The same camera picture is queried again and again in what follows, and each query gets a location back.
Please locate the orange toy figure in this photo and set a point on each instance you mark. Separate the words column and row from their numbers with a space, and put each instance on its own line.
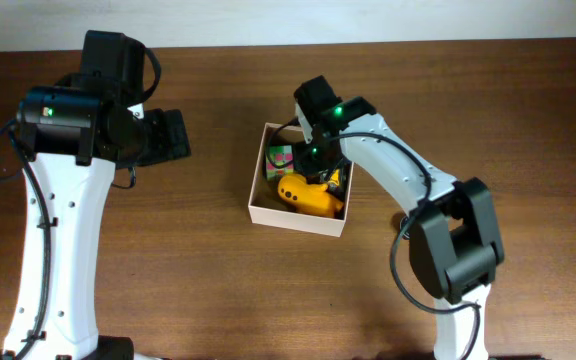
column 308, row 199

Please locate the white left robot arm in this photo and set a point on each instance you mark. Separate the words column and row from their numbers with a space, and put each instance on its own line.
column 71, row 142

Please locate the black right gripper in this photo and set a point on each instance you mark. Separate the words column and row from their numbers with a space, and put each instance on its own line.
column 313, row 165

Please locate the red grey toy car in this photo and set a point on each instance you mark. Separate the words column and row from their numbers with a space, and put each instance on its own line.
column 336, row 182

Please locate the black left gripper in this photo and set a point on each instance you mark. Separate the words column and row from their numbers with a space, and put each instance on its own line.
column 169, row 138

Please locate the pastel puzzle cube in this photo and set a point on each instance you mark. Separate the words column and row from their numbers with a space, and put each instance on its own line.
column 279, row 161

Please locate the pink cardboard box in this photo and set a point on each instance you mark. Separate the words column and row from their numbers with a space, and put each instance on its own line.
column 265, row 207

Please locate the black round cap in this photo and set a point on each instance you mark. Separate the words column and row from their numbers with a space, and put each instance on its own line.
column 402, row 224

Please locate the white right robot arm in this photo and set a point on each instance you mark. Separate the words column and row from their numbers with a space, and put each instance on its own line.
column 445, row 257

